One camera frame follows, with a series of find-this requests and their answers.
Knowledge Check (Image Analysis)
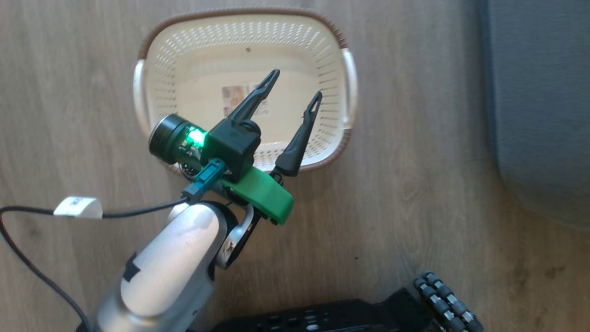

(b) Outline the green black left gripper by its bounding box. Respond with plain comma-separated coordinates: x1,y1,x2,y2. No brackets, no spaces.
148,69,323,226

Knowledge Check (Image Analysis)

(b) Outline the paper sticker inside basket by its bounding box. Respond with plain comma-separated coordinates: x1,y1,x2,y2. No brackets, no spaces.
221,84,270,119

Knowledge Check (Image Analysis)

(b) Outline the cream perforated laundry basket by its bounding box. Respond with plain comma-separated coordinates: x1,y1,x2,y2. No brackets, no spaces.
133,7,358,176

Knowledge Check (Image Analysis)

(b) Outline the grey sofa seat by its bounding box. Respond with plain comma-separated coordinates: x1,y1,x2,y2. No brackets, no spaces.
477,0,590,232

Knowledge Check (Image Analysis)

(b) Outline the grey roller mecanum wheel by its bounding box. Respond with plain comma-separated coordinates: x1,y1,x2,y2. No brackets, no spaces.
413,271,485,332

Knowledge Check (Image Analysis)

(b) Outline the white cable label tag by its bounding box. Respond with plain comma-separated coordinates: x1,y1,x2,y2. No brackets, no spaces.
53,196,103,219

